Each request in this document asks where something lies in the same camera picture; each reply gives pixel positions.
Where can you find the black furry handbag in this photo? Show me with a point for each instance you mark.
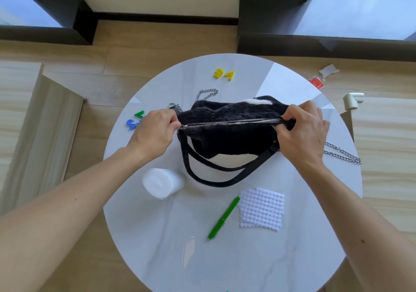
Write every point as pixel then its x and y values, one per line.
pixel 227 137

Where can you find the sheet of white round dots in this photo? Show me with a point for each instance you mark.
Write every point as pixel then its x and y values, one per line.
pixel 261 209

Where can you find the green pen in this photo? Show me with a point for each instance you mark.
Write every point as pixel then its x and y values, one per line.
pixel 224 217

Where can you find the person's left hand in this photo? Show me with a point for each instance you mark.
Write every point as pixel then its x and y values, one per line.
pixel 152 135

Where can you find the red and clear packet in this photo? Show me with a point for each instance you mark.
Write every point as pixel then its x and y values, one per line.
pixel 317 82

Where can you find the person's left forearm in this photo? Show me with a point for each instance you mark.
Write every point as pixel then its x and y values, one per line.
pixel 65 217

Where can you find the white corner guard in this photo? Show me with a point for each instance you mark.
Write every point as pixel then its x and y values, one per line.
pixel 351 100

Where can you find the person's right hand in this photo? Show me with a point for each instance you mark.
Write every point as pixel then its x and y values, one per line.
pixel 304 135

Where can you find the person's right thumb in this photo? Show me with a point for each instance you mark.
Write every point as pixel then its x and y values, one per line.
pixel 282 131

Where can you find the yellow curved plastic character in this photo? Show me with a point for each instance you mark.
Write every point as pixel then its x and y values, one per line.
pixel 218 73

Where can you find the light wooden board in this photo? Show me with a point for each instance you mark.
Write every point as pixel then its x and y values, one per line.
pixel 35 132

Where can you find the white paper scrap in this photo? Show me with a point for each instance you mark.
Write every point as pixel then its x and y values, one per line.
pixel 329 70

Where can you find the blue plastic character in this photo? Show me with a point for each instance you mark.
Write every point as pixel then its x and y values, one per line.
pixel 132 124

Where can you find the white plastic roll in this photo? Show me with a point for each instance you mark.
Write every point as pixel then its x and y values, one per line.
pixel 162 183

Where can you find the green plastic character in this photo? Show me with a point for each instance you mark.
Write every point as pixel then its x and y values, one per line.
pixel 140 114

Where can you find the person's right forearm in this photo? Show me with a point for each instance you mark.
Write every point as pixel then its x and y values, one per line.
pixel 357 223

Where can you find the yellow angular plastic character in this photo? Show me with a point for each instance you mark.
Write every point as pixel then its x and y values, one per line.
pixel 230 75

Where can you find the black window frame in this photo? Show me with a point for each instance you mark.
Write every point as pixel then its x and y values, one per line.
pixel 269 25
pixel 78 18

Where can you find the person's left thumb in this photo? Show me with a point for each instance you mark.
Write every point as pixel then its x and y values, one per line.
pixel 174 126

